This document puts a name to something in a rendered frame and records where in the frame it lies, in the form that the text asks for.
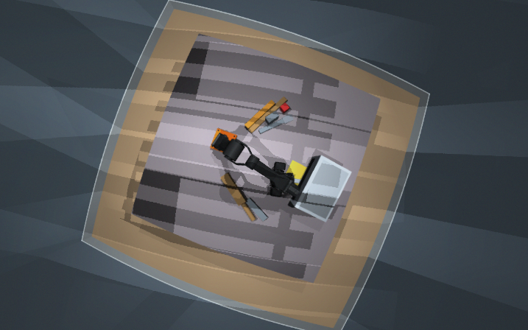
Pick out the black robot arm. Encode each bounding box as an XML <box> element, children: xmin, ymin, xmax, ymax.
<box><xmin>211</xmin><ymin>133</ymin><xmax>300</xmax><ymax>197</ymax></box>

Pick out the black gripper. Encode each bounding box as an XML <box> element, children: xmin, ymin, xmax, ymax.
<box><xmin>270</xmin><ymin>162</ymin><xmax>286</xmax><ymax>197</ymax></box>

